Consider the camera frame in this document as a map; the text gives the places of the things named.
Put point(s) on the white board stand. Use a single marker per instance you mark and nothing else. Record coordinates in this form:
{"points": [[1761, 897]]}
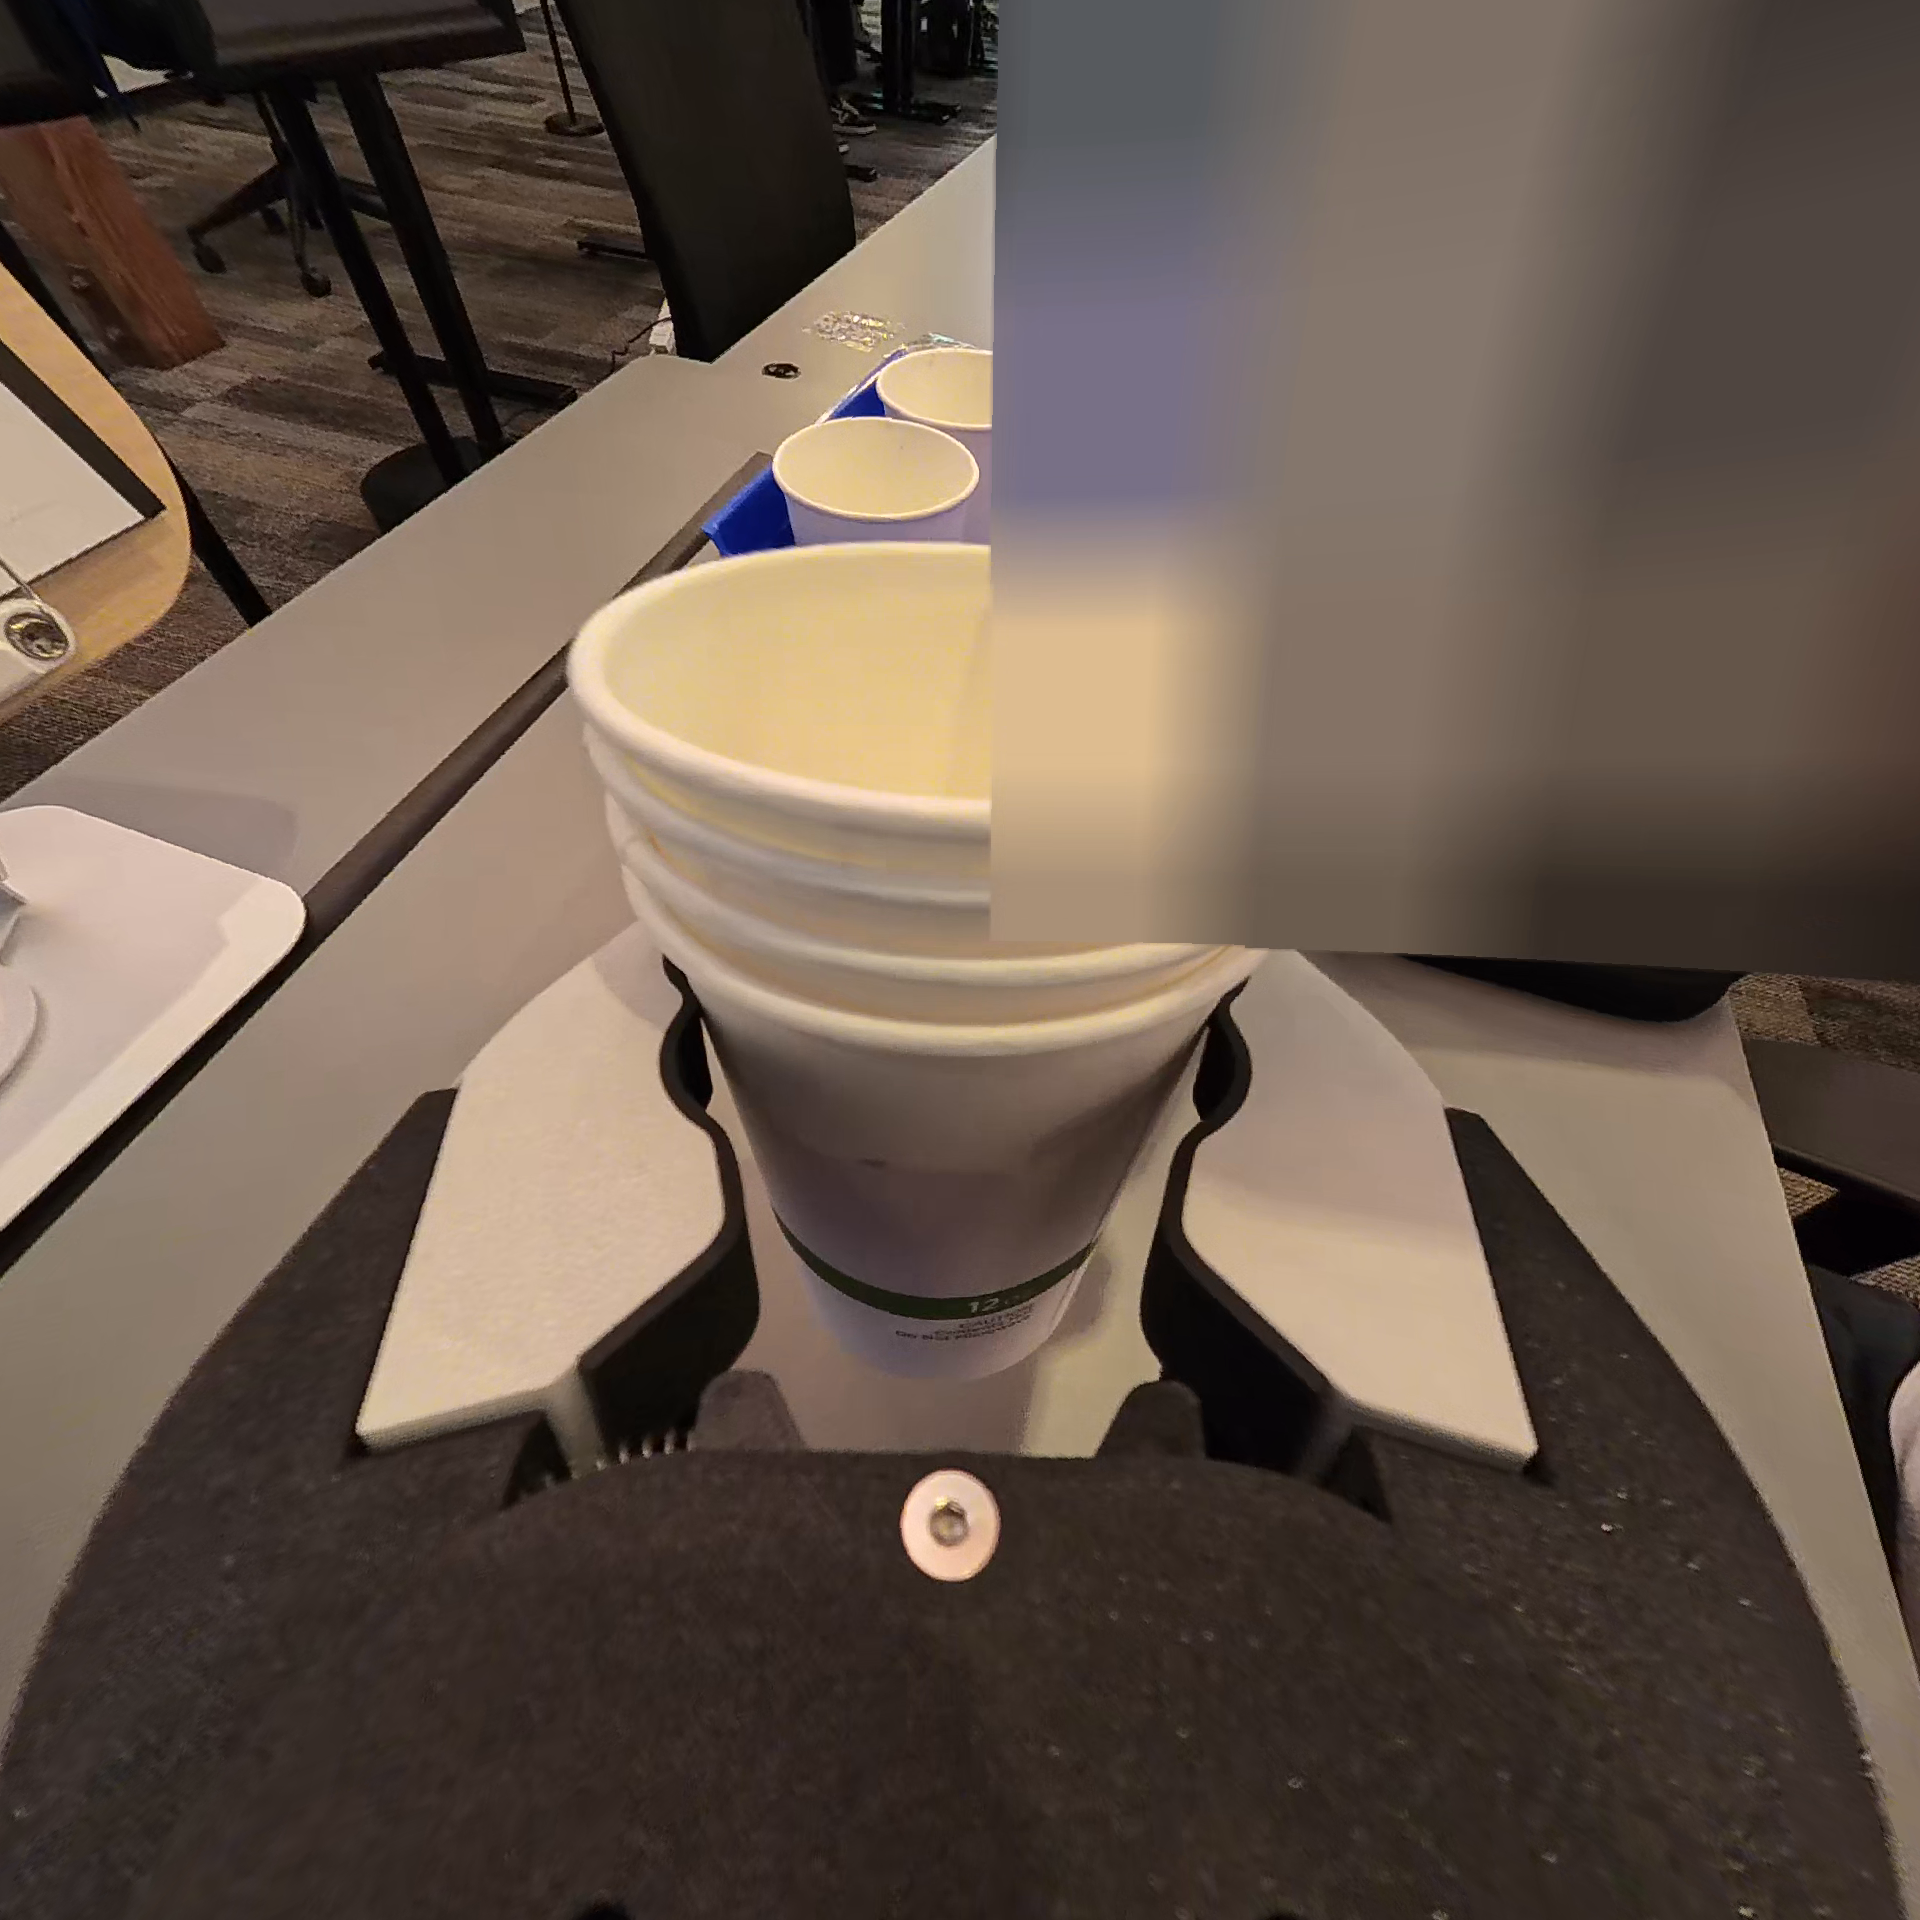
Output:
{"points": [[124, 962]]}

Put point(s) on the stack of nested white cups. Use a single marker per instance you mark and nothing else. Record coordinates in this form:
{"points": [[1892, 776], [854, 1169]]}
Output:
{"points": [[903, 1141]]}

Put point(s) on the white paper cup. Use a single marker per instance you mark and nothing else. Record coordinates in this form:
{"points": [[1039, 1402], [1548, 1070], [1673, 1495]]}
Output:
{"points": [[939, 385], [871, 482]]}

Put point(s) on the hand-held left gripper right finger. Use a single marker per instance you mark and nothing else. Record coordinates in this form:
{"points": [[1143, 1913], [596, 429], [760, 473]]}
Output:
{"points": [[1368, 1260]]}

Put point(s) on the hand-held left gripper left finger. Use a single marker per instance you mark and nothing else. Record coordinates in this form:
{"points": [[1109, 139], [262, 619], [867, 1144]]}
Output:
{"points": [[511, 1260]]}

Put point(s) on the blue plastic bin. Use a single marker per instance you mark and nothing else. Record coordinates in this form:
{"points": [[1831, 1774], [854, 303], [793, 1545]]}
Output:
{"points": [[752, 511]]}

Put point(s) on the black framed panel on stand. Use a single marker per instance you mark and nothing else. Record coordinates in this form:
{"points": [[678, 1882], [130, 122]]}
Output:
{"points": [[376, 181]]}

